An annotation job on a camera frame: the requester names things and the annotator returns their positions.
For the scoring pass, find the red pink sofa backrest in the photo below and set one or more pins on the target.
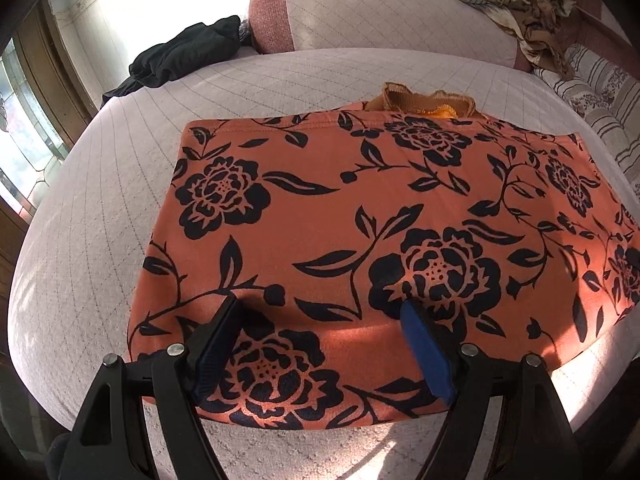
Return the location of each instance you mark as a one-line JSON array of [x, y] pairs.
[[602, 15]]

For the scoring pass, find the brown floral blanket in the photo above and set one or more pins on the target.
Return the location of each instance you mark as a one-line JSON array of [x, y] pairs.
[[525, 0]]

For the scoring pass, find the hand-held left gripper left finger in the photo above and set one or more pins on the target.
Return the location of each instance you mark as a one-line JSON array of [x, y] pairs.
[[215, 345]]

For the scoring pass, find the orange floral shirt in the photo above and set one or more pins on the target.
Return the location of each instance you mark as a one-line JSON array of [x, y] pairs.
[[320, 220]]

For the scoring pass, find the pink quilted bolster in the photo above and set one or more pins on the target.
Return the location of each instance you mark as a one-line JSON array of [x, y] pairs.
[[380, 15]]

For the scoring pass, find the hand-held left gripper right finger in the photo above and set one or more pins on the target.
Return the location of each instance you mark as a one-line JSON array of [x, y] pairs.
[[430, 355]]

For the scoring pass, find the black cloth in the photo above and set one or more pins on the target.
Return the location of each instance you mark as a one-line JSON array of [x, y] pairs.
[[180, 55]]

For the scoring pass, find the wooden door frame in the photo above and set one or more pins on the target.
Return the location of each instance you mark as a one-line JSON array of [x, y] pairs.
[[55, 70]]

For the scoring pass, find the striped floral cushion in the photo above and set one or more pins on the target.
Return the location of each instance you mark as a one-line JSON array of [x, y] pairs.
[[600, 95]]

